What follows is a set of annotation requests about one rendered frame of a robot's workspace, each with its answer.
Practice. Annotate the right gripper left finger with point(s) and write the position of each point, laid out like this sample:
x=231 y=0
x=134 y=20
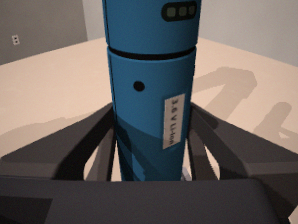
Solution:
x=63 y=154

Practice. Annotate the grey metal bracket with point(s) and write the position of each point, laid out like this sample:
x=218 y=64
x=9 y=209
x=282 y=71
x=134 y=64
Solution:
x=185 y=175

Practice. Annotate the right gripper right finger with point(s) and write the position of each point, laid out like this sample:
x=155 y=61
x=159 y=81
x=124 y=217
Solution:
x=242 y=155

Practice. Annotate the blue electric screwdriver barrel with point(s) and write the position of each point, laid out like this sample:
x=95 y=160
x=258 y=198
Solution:
x=151 y=58

